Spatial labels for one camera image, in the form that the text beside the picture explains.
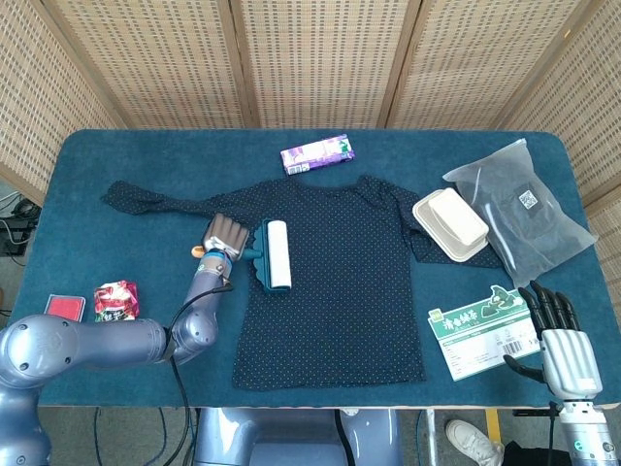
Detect grey-blue robot torso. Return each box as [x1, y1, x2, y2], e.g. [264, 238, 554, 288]
[193, 407, 404, 466]

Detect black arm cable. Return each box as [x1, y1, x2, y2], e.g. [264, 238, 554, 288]
[164, 281, 235, 466]

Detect green white tea package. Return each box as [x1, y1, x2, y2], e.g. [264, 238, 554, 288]
[427, 284, 540, 383]

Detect black floor cables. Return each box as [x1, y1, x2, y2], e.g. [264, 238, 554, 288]
[0, 193, 43, 258]

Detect teal table cloth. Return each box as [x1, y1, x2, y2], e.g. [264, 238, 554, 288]
[9, 128, 601, 409]

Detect purple white carton box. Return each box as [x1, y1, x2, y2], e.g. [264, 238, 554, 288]
[279, 133, 357, 177]

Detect black trouser leg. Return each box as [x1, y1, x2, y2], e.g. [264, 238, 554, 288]
[502, 439, 557, 466]

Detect red snack packet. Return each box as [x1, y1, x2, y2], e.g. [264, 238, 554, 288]
[93, 280, 141, 323]

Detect dark blue dotted shirt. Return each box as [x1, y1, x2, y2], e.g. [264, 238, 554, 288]
[100, 174, 501, 392]

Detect translucent zip bag dark contents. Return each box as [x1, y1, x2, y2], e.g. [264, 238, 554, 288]
[441, 138, 598, 288]

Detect cream plastic lunch box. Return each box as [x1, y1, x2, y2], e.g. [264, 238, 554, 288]
[411, 187, 490, 263]

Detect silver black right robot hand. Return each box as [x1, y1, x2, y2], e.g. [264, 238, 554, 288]
[503, 280, 605, 402]

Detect white sneaker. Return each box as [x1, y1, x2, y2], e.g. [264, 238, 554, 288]
[444, 418, 505, 466]

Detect woven bamboo folding screen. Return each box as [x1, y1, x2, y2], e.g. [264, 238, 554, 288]
[0, 0, 621, 210]

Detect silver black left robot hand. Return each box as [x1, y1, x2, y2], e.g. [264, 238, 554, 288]
[201, 212, 250, 263]

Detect red square ink pad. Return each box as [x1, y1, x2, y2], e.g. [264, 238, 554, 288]
[43, 293, 87, 322]

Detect teal white lint roller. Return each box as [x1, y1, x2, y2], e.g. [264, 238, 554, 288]
[190, 217, 294, 296]

